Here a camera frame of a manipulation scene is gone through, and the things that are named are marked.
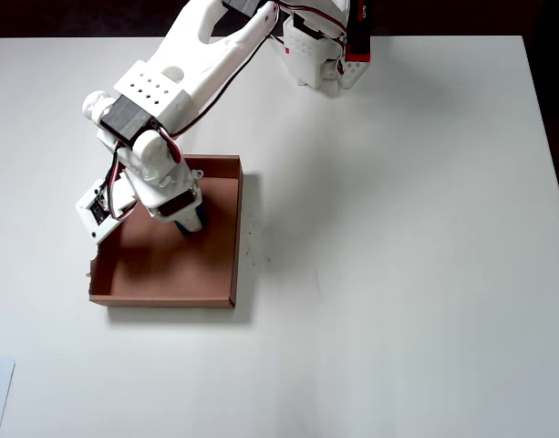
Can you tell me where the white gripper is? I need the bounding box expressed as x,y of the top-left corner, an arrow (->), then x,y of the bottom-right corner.
136,167 -> 209,238

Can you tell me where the blue cube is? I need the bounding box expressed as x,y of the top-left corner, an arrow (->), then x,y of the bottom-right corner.
175,207 -> 211,238

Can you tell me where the brown cardboard box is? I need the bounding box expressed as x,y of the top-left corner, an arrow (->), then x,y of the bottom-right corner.
86,153 -> 243,310

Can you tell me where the white flat device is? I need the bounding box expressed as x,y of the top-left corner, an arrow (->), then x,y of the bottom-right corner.
0,355 -> 16,438

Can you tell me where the red black table clamp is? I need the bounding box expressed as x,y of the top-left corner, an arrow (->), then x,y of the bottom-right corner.
344,0 -> 374,64

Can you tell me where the red black servo wire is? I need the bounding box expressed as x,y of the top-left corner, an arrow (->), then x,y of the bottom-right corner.
167,25 -> 283,163
94,141 -> 141,224

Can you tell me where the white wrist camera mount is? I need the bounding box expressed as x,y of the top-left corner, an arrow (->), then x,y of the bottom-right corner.
75,176 -> 140,242

